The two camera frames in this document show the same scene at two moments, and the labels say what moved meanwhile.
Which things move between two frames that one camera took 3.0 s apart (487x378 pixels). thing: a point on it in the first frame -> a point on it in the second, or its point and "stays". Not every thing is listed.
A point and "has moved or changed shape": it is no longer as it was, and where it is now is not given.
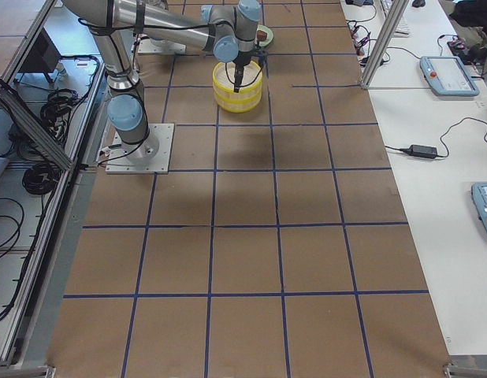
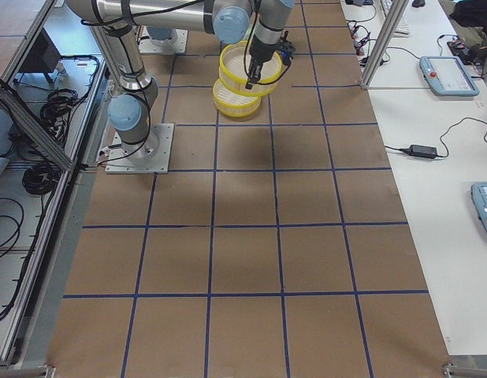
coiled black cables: [54, 114] stays
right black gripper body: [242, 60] -> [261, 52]
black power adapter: [420, 150] stays
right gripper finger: [236, 83] -> [252, 77]
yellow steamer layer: [224, 74] has moved or changed shape
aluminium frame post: [384, 42] stays
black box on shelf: [42, 56] stays
